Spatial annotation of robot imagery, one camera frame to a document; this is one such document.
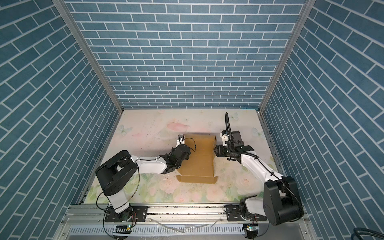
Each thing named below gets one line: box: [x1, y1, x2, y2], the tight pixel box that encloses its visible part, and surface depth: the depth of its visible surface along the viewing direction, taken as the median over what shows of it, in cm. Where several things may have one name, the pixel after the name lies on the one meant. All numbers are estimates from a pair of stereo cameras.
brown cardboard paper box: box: [176, 134, 218, 184], surface depth 89 cm
